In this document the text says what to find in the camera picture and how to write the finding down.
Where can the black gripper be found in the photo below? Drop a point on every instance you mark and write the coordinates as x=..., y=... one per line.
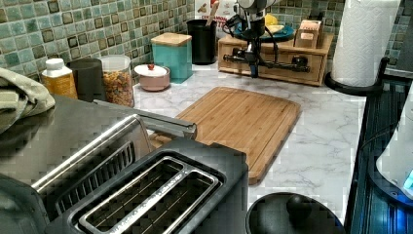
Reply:
x=249, y=28

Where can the black drawer handle bar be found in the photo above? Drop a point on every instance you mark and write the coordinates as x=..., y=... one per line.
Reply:
x=299, y=64

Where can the wooden drawer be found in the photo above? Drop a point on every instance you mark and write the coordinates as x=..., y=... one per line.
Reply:
x=314, y=77

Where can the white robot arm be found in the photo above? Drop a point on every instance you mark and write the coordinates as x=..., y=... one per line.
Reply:
x=253, y=7

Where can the teal plate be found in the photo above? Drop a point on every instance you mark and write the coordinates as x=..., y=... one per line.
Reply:
x=284, y=33

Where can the yellow fruit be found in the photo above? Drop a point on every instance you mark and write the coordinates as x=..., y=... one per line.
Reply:
x=271, y=20

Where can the black utensil cup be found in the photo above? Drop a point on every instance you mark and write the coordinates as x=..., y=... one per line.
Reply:
x=203, y=41

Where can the small cardboard box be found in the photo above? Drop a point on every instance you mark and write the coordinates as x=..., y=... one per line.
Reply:
x=307, y=35

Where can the wooden utensil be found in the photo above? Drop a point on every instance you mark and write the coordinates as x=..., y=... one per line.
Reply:
x=212, y=13

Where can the bamboo cutting board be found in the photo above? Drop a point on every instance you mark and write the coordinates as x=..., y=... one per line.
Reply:
x=253, y=123

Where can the teal canister with wooden lid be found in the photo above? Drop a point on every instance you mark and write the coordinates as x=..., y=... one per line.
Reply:
x=174, y=51

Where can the pink lidded bowl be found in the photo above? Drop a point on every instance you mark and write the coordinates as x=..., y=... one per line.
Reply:
x=152, y=78

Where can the paper towel roll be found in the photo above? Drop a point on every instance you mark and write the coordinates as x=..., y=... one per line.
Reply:
x=364, y=33

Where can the black paper towel holder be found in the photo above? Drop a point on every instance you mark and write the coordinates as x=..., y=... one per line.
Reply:
x=367, y=91

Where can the clear jar of cereal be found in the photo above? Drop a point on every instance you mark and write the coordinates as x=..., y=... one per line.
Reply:
x=117, y=79

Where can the black two-slot toaster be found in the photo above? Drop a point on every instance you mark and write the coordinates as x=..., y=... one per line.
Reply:
x=183, y=187

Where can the round dark lid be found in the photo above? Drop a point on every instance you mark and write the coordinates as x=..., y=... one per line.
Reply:
x=291, y=213

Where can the dark grey cup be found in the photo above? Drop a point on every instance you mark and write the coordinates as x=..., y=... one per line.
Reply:
x=87, y=74

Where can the orange bottle white cap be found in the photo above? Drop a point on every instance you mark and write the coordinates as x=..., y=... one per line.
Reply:
x=58, y=78

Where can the black dish rack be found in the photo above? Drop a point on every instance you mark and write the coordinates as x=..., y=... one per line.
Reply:
x=373, y=207

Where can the green folded cloth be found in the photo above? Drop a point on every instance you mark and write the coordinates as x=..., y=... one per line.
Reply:
x=21, y=97

